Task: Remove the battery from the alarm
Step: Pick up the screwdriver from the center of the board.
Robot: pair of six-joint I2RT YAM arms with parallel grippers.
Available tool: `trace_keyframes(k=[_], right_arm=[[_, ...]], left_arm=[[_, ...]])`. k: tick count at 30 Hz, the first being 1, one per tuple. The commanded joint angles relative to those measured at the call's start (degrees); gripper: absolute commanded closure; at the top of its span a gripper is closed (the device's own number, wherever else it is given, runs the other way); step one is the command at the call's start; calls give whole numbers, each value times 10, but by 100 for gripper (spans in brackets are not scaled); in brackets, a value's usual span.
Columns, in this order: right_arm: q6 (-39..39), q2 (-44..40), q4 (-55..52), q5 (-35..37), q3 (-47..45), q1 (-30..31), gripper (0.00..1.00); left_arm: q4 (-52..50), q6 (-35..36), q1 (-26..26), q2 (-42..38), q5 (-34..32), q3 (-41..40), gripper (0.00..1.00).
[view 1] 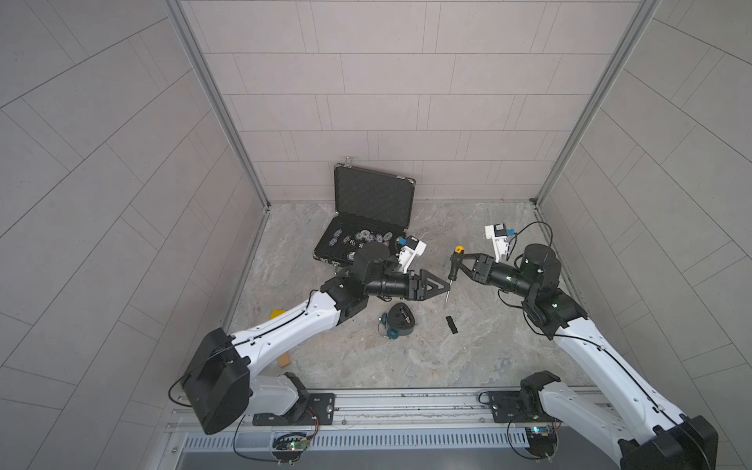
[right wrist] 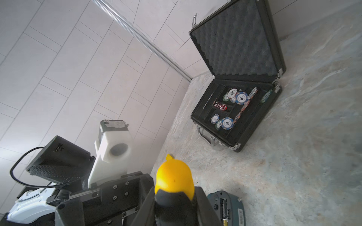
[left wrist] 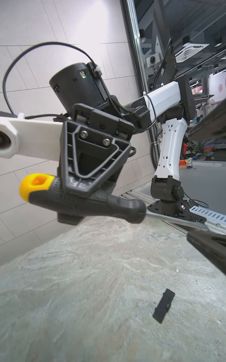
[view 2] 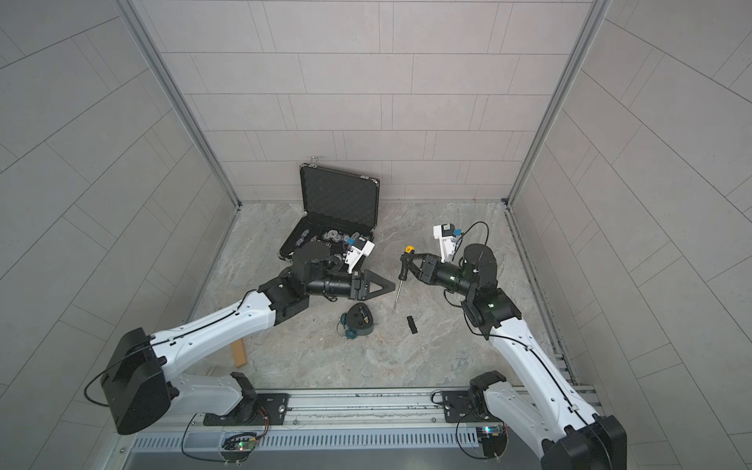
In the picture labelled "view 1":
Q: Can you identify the black handled screwdriver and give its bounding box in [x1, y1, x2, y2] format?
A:
[444, 246, 464, 307]

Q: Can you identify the black battery cover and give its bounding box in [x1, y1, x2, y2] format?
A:
[446, 315, 458, 334]

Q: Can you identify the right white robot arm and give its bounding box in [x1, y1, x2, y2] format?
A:
[450, 244, 719, 469]

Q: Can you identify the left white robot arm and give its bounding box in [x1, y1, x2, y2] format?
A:
[176, 242, 450, 435]

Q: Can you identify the open black poker chip case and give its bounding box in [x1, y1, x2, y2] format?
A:
[313, 164, 415, 268]

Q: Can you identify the wooden block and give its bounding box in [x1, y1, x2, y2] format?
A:
[277, 352, 292, 368]

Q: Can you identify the right circuit board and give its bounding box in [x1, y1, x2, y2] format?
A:
[525, 427, 558, 459]

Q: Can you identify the circuit board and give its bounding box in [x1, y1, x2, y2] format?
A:
[272, 432, 311, 452]
[525, 427, 558, 459]

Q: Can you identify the left circuit board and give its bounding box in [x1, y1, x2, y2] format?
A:
[272, 432, 311, 452]

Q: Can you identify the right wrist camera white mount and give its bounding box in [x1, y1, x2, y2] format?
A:
[485, 223, 516, 262]

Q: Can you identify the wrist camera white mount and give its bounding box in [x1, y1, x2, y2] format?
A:
[397, 235, 427, 273]
[485, 223, 516, 262]

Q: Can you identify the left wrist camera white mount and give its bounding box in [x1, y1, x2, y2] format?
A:
[397, 235, 427, 273]

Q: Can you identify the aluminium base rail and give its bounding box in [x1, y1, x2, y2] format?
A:
[163, 384, 653, 436]

